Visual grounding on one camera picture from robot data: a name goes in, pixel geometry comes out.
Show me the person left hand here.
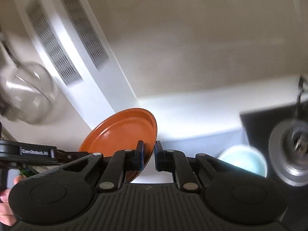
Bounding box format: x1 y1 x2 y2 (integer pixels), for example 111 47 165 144
0 174 26 227

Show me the grey mat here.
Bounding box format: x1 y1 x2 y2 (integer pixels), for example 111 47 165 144
169 128 249 157

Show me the narrow side vent grille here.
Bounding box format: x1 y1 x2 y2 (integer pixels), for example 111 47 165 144
61 0 109 68

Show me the orange round plate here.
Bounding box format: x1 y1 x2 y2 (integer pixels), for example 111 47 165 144
78 107 158 183

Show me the black gas stove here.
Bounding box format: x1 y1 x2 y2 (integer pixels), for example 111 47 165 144
240 103 307 230

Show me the metal mesh strainer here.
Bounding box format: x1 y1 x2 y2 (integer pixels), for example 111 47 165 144
1 32 57 124

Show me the light blue small bowl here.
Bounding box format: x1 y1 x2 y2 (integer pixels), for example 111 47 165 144
218 144 268 177

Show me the grey vent grille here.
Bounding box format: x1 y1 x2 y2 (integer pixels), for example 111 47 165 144
25 0 81 85

